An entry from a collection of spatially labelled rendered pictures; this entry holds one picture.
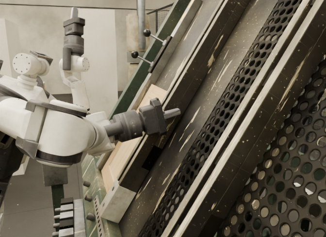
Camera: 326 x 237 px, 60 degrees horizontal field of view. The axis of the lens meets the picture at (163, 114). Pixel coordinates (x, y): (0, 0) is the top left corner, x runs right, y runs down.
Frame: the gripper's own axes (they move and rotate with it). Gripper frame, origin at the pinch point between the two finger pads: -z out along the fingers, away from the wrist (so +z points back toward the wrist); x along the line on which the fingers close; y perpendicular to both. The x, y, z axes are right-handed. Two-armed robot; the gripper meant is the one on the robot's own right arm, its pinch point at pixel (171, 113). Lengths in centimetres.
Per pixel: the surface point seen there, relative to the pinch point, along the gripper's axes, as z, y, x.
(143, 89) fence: -2.7, 47.7, 0.4
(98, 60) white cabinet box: -10, 411, -6
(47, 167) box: 53, 65, -31
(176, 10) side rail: -35, 72, 33
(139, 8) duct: -142, 585, 76
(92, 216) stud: 33.9, 12.3, -33.9
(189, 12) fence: -32, 48, 30
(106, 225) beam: 29.3, 0.1, -31.1
